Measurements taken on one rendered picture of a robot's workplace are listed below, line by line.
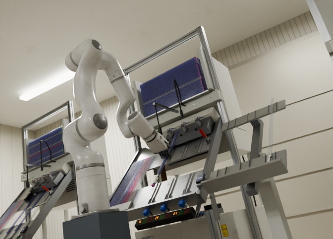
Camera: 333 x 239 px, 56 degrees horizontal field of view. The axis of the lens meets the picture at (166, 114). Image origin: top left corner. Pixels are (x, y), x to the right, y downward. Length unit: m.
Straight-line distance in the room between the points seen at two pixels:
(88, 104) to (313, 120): 3.41
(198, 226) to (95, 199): 0.80
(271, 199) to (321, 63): 3.30
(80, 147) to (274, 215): 0.87
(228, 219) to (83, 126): 0.94
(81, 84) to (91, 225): 0.61
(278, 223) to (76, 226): 0.81
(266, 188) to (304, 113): 3.01
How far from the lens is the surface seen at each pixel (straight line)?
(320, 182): 4.28
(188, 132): 2.01
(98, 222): 1.21
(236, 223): 1.81
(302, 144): 4.33
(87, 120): 1.32
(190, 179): 1.68
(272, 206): 1.45
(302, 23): 4.88
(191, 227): 1.93
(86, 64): 1.50
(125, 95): 1.62
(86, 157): 1.32
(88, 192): 1.29
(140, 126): 1.61
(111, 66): 1.64
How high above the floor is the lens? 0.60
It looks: 20 degrees up
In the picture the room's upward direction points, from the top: 12 degrees counter-clockwise
